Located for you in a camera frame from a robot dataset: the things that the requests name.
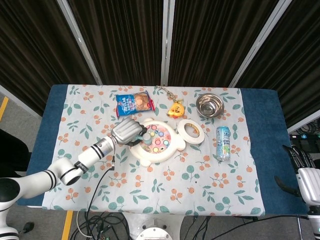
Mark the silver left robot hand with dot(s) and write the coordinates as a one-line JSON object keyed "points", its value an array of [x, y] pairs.
{"points": [[125, 131]]}

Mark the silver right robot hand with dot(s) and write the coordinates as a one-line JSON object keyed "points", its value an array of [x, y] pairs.
{"points": [[308, 182]]}

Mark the teal grey toy hammer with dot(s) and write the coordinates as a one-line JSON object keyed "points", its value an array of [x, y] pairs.
{"points": [[148, 139]]}

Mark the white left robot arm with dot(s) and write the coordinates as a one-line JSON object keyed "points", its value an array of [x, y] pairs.
{"points": [[95, 152]]}

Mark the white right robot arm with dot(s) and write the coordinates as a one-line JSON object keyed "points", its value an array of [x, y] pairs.
{"points": [[314, 220]]}

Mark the white pastel whack-a-mole toy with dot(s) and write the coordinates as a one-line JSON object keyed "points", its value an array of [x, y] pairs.
{"points": [[152, 160]]}

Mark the blue snack biscuit bag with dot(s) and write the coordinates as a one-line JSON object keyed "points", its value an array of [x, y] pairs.
{"points": [[127, 105]]}

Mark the white tape roll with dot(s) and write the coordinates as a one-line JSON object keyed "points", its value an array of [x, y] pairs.
{"points": [[182, 136]]}

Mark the floral printed tablecloth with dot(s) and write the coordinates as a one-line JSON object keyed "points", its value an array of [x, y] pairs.
{"points": [[155, 190]]}

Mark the blue table cover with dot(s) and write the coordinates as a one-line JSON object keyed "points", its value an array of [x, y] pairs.
{"points": [[265, 125]]}

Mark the stainless steel bowl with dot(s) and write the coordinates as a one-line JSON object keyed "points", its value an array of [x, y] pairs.
{"points": [[210, 106]]}

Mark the dark pleated partition panel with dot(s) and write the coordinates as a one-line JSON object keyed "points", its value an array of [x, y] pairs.
{"points": [[125, 42], [212, 42], [300, 62], [37, 50]]}

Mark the light blue beverage can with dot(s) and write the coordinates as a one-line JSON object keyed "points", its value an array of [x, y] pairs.
{"points": [[223, 145]]}

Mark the white partition frame post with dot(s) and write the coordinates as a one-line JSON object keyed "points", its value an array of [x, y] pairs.
{"points": [[77, 37], [260, 42], [167, 42]]}

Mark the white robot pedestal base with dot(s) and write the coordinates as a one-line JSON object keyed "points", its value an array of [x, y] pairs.
{"points": [[155, 225]]}

